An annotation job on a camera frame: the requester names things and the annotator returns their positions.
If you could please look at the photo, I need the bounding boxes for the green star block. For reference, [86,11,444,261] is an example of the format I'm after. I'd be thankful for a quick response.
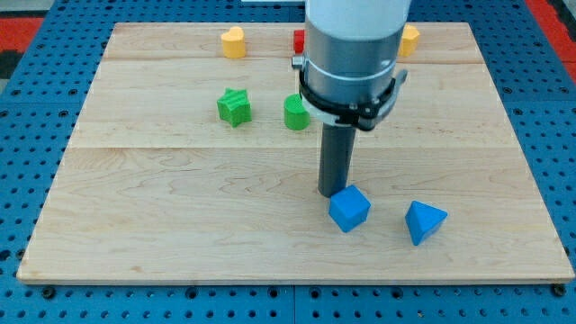
[217,88,252,128]

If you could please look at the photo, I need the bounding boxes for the green cylinder block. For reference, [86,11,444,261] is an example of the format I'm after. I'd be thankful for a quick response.
[283,94,311,131]

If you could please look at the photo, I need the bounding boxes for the yellow pentagon block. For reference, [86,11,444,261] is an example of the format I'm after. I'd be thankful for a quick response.
[398,24,420,57]

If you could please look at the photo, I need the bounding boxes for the blue cube block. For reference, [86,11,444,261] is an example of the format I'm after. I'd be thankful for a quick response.
[328,184,371,233]

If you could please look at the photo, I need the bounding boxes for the red block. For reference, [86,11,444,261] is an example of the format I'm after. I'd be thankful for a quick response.
[292,30,305,54]

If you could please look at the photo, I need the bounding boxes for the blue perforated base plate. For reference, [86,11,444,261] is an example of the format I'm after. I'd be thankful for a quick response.
[1,0,575,323]

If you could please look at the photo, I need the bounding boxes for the light wooden board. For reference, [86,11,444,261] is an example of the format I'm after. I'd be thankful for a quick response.
[17,22,574,285]

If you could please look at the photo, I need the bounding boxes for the yellow heart block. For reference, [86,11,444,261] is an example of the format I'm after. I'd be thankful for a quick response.
[220,26,247,59]

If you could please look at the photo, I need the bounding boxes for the blue triangle block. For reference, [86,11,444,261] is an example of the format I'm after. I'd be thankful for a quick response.
[405,201,448,246]

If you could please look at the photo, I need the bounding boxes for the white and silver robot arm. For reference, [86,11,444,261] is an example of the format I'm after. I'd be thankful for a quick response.
[292,0,411,131]

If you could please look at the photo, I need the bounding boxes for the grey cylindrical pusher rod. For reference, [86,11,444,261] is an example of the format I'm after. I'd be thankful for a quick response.
[318,124,356,197]

